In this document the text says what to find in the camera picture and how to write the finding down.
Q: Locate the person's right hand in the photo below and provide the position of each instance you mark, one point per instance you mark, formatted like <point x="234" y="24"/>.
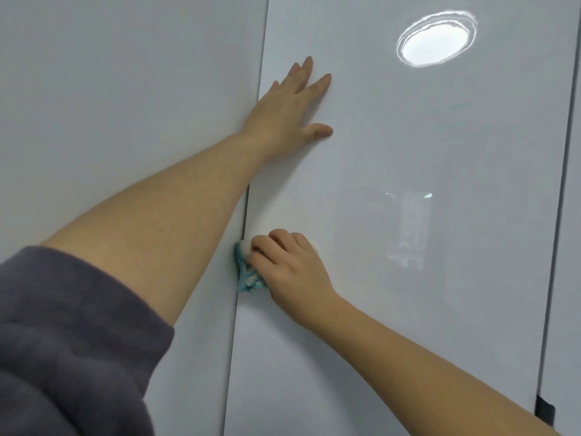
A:
<point x="295" y="276"/>

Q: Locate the person's left hand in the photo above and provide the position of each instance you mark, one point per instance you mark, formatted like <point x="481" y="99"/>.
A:
<point x="281" y="122"/>

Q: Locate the beige cloth with teal edge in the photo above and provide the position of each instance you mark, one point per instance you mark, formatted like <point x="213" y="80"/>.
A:
<point x="245" y="276"/>

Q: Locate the person's right forearm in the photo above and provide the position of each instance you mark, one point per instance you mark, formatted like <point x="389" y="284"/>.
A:
<point x="431" y="381"/>

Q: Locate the person's left forearm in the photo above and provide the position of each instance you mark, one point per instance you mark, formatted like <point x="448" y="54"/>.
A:
<point x="159" y="240"/>

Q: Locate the dark grey sweater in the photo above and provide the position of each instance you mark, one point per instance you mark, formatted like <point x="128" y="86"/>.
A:
<point x="68" y="358"/>

